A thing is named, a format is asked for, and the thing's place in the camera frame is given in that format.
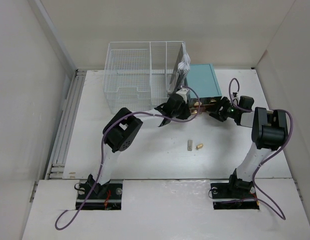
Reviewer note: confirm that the grey white booklet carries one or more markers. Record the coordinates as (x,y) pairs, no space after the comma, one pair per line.
(180,71)

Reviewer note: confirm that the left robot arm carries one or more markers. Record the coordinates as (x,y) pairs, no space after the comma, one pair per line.
(122,129)

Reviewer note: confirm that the aluminium rail frame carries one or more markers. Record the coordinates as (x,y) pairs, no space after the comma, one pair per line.
(57,159)

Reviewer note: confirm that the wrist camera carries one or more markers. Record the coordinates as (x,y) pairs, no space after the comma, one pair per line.
(184,93)
(235,98)

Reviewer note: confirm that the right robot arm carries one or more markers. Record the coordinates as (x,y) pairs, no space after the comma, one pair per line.
(268,133)

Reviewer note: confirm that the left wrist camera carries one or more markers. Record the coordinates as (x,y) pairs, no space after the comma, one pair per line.
(184,93)

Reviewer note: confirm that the teal drawer box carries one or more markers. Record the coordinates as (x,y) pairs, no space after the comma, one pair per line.
(203,86)

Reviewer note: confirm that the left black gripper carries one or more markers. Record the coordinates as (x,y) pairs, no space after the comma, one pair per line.
(186,113)

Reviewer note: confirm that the clear smoked drawer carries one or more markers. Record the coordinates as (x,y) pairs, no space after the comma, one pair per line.
(197,110)

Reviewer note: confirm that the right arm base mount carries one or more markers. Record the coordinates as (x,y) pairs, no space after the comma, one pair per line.
(234,194)

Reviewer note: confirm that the grey white eraser block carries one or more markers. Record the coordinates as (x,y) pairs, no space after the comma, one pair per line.
(189,145)

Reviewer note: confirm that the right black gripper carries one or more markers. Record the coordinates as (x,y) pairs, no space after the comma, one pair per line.
(220,115)

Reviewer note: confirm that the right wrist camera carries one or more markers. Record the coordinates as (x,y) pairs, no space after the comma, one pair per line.
(235,98)

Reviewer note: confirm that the white wire mesh organizer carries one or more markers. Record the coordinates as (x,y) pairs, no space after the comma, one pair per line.
(137,73)

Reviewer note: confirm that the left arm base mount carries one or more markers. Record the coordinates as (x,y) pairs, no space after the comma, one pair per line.
(107,197)

